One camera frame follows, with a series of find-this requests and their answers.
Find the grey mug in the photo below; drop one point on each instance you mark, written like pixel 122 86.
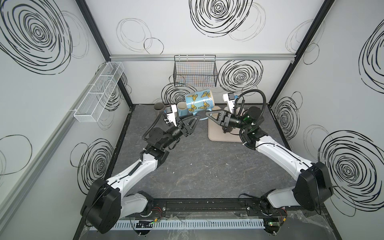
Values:
pixel 159 109

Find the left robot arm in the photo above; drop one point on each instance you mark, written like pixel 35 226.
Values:
pixel 109 201

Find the black wire basket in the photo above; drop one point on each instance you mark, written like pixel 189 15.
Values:
pixel 195 71

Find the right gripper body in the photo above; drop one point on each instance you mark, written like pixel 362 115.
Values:
pixel 223 118

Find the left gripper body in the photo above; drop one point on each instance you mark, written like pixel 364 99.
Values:
pixel 183 126

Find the light blue mug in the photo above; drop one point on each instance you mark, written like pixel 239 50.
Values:
pixel 202 116

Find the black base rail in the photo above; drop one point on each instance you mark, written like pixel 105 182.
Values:
pixel 252 206

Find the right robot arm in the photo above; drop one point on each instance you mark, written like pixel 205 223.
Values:
pixel 313 184

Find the beige plastic tray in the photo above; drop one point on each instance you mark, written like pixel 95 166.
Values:
pixel 216 133

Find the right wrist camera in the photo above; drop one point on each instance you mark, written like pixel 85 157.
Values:
pixel 230 99

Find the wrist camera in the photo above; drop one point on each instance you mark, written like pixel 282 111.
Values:
pixel 170 115
pixel 230 99

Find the white slotted cable duct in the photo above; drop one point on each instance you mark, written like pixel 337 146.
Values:
pixel 193 224

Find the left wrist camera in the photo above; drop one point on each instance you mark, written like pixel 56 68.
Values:
pixel 170 115

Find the blue butterfly mug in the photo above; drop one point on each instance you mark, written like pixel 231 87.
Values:
pixel 200 101

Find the white red mug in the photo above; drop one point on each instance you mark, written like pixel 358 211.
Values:
pixel 182 109

